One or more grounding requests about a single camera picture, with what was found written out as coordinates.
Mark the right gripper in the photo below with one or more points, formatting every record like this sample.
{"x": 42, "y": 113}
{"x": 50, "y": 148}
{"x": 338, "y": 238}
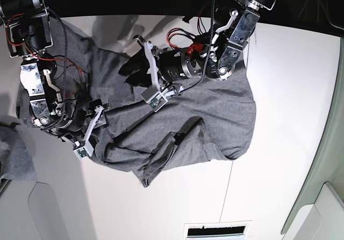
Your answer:
{"x": 79, "y": 120}

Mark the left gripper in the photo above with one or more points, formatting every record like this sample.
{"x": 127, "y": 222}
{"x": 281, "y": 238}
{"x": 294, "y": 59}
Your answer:
{"x": 177, "y": 70}

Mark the grey t-shirt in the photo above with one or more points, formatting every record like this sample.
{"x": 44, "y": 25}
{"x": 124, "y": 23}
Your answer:
{"x": 213, "y": 120}

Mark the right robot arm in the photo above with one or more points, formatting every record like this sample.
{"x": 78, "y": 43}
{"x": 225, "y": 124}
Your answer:
{"x": 59, "y": 104}

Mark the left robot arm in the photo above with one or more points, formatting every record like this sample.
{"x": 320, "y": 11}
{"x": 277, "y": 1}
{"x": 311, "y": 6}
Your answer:
{"x": 232, "y": 22}

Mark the grey cloth pile at left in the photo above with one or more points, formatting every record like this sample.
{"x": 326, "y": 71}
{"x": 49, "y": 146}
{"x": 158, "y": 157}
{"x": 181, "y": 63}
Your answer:
{"x": 16, "y": 160}

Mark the white bin at lower left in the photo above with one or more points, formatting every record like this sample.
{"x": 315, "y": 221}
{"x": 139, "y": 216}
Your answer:
{"x": 29, "y": 210}

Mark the white bin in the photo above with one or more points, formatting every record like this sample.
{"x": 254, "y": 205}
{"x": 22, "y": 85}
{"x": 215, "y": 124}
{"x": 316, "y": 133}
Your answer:
{"x": 322, "y": 220}
{"x": 29, "y": 210}

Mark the white bin at lower right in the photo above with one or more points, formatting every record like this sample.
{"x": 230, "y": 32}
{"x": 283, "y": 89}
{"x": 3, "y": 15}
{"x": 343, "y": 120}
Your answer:
{"x": 322, "y": 220}

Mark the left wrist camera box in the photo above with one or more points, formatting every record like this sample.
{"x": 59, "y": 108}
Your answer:
{"x": 155, "y": 98}

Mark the white cable grommet slot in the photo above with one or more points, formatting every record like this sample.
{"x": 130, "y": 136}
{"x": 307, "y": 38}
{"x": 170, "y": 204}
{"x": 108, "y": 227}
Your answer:
{"x": 220, "y": 231}

